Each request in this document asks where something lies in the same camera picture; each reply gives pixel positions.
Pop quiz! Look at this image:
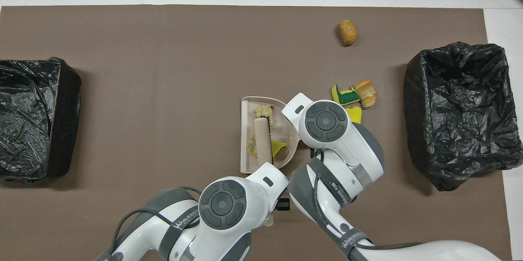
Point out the small yellow green sponge piece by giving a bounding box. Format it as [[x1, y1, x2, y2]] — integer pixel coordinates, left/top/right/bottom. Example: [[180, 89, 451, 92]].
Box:
[[270, 139, 288, 159]]

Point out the bread piece with pale side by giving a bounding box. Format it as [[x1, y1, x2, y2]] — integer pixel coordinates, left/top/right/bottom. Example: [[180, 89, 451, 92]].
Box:
[[246, 134, 259, 159]]

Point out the beige hand brush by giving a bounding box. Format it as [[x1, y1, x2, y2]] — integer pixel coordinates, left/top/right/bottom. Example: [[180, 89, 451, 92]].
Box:
[[253, 117, 274, 165]]

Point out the beige plastic dustpan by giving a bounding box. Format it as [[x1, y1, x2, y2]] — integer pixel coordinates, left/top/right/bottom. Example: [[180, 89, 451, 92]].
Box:
[[240, 96, 302, 174]]

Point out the brown bread roll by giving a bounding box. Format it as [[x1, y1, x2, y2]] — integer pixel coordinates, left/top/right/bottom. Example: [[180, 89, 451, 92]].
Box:
[[339, 19, 358, 47]]

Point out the bin with black bag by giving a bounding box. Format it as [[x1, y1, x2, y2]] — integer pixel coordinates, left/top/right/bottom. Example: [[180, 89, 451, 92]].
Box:
[[403, 41, 523, 192], [0, 57, 82, 183]]

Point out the brown table mat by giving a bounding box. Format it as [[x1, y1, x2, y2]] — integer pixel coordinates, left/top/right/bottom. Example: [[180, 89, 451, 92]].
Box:
[[0, 5, 513, 261]]

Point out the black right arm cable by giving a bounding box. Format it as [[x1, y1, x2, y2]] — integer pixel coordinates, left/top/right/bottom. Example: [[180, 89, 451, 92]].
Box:
[[313, 153, 421, 253]]

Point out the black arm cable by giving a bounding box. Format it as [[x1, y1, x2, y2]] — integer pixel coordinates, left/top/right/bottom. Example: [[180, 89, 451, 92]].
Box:
[[110, 187, 201, 261], [313, 153, 421, 253]]

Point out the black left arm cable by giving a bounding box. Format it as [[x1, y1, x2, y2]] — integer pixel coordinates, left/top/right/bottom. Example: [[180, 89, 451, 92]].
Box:
[[110, 187, 201, 261]]

